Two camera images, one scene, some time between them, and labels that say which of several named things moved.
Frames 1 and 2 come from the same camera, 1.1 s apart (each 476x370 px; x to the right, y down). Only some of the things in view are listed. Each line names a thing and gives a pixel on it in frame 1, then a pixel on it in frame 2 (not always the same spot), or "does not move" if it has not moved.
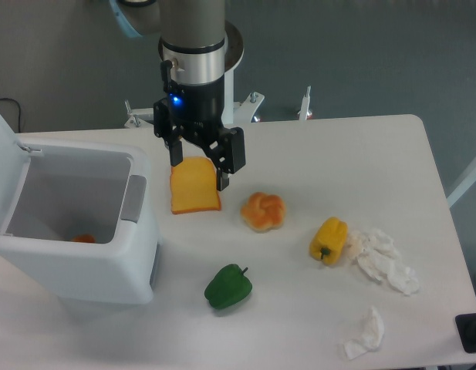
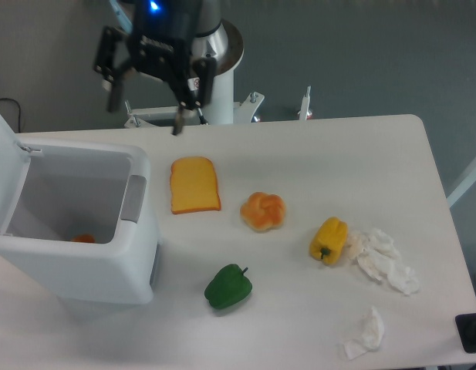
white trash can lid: [10, 163] does not move
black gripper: [198, 110] to [160, 42]
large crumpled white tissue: [379, 257] does not move
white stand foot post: [305, 113] does not move
